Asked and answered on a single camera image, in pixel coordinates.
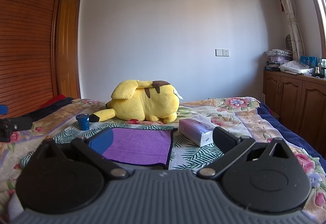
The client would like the wooden side cabinet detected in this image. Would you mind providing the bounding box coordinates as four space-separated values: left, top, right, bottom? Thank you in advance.
262 71 325 157

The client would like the yellow Pikachu plush toy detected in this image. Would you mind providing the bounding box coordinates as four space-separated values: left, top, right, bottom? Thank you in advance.
89 79 183 124

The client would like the purple and grey towel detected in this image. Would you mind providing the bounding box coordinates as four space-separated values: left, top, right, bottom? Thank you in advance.
104 127 174 169

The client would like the louvered wooden wardrobe door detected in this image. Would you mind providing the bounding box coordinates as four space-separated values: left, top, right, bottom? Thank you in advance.
1 0 60 117

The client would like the purple tissue pack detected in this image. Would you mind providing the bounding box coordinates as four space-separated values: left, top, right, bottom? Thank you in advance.
178 115 216 147

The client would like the small blue cylinder cup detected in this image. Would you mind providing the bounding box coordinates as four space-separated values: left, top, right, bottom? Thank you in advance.
76 113 89 131

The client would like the dark red blanket edge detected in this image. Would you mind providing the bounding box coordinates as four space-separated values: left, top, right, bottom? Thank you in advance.
25 94 74 122

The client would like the white wall switch socket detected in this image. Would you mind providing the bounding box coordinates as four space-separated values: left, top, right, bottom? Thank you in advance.
216 49 229 57

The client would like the floral bed blanket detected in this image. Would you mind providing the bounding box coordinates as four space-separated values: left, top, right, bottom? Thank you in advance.
1 97 325 223

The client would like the folded white cloth bundle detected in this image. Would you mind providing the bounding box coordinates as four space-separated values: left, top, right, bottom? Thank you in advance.
279 60 314 75

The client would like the wooden room door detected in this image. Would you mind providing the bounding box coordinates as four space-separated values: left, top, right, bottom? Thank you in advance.
55 0 81 98

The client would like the stack of folded clothes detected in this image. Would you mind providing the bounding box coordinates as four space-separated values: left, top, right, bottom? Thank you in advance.
265 49 293 72

